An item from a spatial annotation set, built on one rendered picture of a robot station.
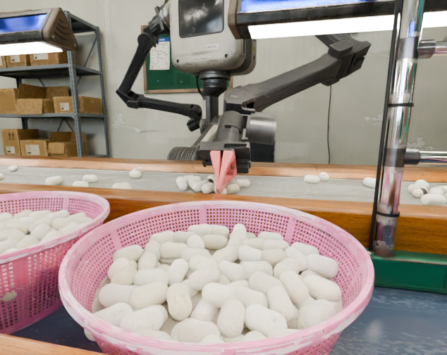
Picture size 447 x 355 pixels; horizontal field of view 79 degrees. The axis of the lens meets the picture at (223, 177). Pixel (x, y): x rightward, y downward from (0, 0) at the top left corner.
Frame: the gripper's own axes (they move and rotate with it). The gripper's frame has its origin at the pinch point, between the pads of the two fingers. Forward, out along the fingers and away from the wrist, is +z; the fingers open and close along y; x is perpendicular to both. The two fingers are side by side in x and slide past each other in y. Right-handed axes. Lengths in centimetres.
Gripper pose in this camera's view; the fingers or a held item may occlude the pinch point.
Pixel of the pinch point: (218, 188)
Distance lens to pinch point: 49.9
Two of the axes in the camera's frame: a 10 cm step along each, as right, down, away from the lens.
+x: 1.2, 6.3, 7.6
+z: -1.5, 7.7, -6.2
